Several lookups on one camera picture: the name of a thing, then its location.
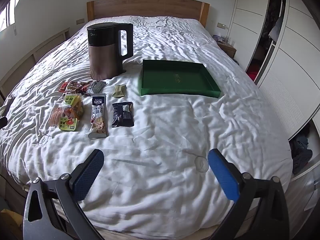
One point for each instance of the blue white small box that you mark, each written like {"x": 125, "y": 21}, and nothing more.
{"x": 217, "y": 38}

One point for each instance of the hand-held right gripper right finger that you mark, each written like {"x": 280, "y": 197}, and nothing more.
{"x": 223, "y": 175}

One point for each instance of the white sliding wardrobe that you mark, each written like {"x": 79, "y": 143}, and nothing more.
{"x": 292, "y": 62}

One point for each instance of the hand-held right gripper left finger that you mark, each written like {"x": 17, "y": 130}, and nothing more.
{"x": 88, "y": 173}

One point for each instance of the wooden nightstand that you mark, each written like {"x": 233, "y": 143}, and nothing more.
{"x": 228, "y": 50}

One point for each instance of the pile of dark clothes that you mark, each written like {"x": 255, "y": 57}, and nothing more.
{"x": 301, "y": 152}

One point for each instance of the clear drinking glass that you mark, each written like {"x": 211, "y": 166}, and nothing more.
{"x": 228, "y": 40}

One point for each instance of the window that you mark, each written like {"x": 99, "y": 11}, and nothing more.
{"x": 8, "y": 10}

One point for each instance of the beige low cabinet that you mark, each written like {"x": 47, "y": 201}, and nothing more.
{"x": 30, "y": 55}

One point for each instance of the red cloth item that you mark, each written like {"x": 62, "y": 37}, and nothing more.
{"x": 253, "y": 72}

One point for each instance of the yellow object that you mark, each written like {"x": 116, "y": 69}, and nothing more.
{"x": 10, "y": 223}

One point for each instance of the brown and black electric kettle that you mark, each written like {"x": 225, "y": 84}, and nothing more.
{"x": 105, "y": 60}

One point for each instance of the wooden headboard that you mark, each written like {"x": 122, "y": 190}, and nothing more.
{"x": 150, "y": 6}

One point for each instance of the pink transparent snack packet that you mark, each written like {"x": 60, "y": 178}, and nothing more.
{"x": 56, "y": 116}

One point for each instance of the black snack packet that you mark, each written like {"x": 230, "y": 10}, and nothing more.
{"x": 122, "y": 115}

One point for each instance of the wall switch plate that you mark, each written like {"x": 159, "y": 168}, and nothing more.
{"x": 80, "y": 21}
{"x": 221, "y": 25}

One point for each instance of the small beige snack packet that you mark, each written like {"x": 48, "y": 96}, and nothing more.
{"x": 120, "y": 91}

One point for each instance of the dark brown snack packet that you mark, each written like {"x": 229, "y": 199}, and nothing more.
{"x": 76, "y": 87}

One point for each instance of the clear dried fruit snack packet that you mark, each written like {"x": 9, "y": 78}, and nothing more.
{"x": 73, "y": 112}

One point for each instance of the dark object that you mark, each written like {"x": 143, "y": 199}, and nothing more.
{"x": 6, "y": 112}

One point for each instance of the white duvet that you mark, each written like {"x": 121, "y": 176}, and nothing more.
{"x": 175, "y": 135}

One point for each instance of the long grey snack packet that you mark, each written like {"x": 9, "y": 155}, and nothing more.
{"x": 98, "y": 115}

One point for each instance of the green tray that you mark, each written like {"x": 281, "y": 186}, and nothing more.
{"x": 175, "y": 76}

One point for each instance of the brown and grey snack packet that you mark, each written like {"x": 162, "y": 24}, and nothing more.
{"x": 96, "y": 86}

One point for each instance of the small red snack packet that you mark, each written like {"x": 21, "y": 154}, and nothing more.
{"x": 64, "y": 87}

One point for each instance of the hanging clothes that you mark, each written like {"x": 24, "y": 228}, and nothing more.
{"x": 273, "y": 17}

